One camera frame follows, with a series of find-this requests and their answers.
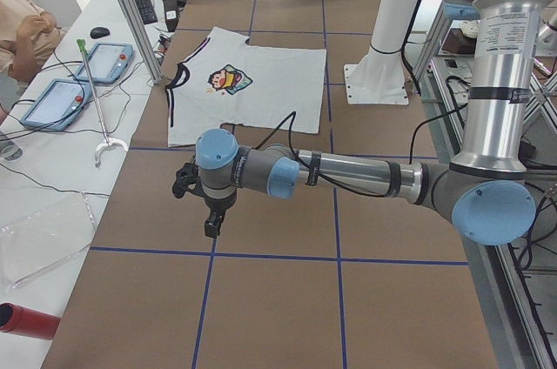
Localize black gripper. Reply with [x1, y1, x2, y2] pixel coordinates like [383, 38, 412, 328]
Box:
[171, 162, 237, 238]

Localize grey cartoon print t-shirt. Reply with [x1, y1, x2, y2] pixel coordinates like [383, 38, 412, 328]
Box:
[166, 27, 326, 146]

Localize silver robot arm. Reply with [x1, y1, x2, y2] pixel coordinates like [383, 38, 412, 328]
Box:
[172, 0, 553, 245]

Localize seated person beige clothes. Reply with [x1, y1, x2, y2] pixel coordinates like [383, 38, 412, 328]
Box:
[1, 0, 65, 84]

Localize reacher grabber stick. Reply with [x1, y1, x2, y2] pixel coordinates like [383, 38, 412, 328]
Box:
[77, 38, 129, 168]

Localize far blue teach pendant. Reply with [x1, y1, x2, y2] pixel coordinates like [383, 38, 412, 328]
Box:
[77, 39, 134, 84]

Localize blue teach pendant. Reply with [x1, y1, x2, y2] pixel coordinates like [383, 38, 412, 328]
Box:
[20, 79, 92, 131]
[77, 39, 134, 84]

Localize near blue teach pendant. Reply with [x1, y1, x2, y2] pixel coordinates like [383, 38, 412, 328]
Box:
[20, 79, 92, 131]

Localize red cylinder bottle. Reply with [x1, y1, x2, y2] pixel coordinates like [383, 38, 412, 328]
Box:
[1, 303, 60, 340]

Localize black computer mouse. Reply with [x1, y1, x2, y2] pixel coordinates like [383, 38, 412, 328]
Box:
[90, 26, 111, 39]

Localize black keyboard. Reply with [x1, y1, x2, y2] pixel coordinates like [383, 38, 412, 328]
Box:
[134, 0, 158, 24]

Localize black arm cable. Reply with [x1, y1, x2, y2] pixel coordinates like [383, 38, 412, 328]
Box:
[256, 101, 471, 198]

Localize aluminium frame post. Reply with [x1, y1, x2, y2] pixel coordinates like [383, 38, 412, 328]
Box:
[117, 0, 163, 84]

